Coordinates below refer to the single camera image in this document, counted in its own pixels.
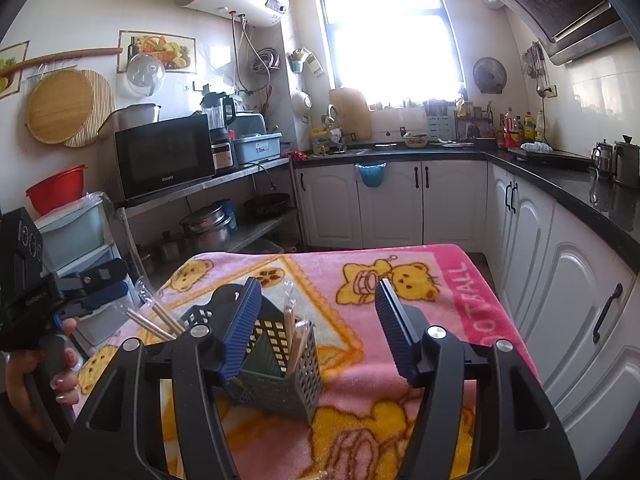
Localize bamboo chopsticks pair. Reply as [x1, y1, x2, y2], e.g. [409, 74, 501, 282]
[288, 320, 312, 376]
[283, 281, 296, 377]
[116, 304, 176, 341]
[134, 278, 186, 336]

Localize person's left forearm sleeve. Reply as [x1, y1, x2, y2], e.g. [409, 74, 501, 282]
[0, 392, 60, 480]

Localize white lower kitchen cabinets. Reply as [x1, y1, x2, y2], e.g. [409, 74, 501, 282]
[296, 159, 639, 478]

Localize kitchen window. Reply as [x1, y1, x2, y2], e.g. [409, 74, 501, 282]
[319, 0, 464, 108]

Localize person's left hand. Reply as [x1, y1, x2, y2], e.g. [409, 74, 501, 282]
[4, 346, 79, 441]

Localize plastic drawer storage tower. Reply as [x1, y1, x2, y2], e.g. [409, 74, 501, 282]
[35, 192, 140, 358]

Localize red plastic basin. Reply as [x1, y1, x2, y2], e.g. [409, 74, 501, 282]
[25, 165, 86, 216]

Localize black microwave oven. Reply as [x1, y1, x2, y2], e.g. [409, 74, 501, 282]
[111, 115, 215, 202]

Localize dark green utensil basket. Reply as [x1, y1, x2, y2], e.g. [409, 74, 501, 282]
[168, 278, 321, 437]

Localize steel pot on shelf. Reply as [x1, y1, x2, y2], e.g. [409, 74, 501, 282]
[180, 202, 231, 252]

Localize round bamboo tray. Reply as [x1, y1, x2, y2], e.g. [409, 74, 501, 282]
[26, 68, 115, 148]

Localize metal shelf rack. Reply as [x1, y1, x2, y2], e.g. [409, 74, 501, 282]
[115, 157, 299, 288]

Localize grey plastic dish bin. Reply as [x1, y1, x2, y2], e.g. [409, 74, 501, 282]
[233, 132, 282, 166]

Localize steel kettle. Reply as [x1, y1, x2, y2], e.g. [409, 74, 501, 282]
[591, 140, 614, 180]

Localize blue hanging trash bin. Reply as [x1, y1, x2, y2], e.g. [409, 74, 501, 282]
[355, 162, 386, 188]

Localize wooden cutting board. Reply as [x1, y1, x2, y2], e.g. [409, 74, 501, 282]
[329, 88, 372, 141]

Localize black range hood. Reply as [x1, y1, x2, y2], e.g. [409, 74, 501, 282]
[500, 0, 630, 66]

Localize fruit picture on wall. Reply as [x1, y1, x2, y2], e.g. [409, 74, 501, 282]
[117, 30, 196, 74]

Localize wall exhaust fan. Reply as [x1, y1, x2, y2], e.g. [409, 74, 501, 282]
[473, 56, 508, 94]

